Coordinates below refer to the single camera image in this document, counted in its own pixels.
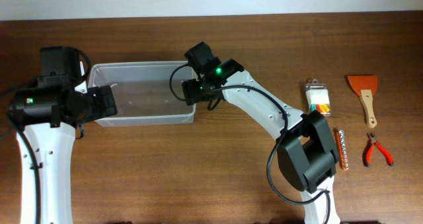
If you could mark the clear case of coloured bits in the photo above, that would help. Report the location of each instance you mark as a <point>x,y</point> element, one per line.
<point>317,97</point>

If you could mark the orange scraper with wooden handle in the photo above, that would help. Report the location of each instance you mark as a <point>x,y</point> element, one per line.
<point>365,86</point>

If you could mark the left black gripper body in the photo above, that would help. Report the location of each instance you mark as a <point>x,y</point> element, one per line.
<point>99,106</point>

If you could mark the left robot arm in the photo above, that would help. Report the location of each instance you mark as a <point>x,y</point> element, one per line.
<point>48,114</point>

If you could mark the clear plastic storage container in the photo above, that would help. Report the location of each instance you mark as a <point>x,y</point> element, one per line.
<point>144,92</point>

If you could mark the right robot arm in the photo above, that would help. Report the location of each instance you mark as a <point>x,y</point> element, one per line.
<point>302,164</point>

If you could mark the orange rail of sockets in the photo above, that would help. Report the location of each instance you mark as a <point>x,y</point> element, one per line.
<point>341,143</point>

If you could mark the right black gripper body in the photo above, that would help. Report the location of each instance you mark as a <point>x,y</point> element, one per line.
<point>198,90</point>

